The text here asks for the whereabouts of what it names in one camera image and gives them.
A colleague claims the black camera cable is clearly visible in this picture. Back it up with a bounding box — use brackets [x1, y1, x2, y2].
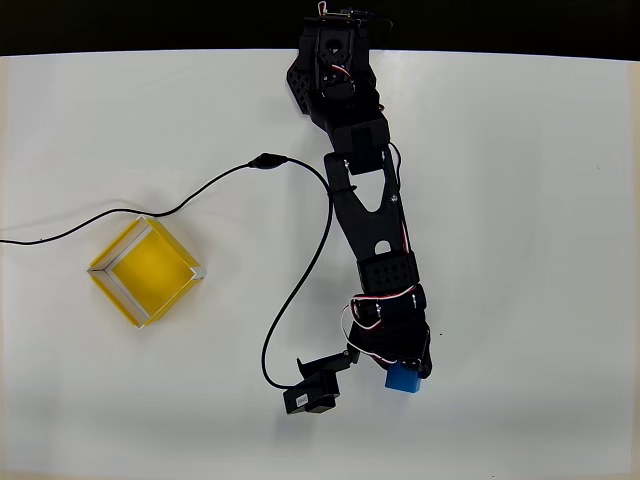
[0, 152, 335, 391]

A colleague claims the yellow open box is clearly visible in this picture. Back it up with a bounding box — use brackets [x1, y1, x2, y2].
[88, 215, 207, 331]

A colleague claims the red white servo wire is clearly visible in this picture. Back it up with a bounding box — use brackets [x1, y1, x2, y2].
[340, 285, 420, 372]

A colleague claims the blue cube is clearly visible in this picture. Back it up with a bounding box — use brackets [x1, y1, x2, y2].
[383, 363, 423, 396]

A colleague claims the black webcam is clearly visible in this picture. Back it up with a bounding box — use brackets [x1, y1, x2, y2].
[282, 368, 344, 416]

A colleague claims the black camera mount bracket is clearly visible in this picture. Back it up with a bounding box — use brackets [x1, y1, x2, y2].
[295, 346, 362, 375]

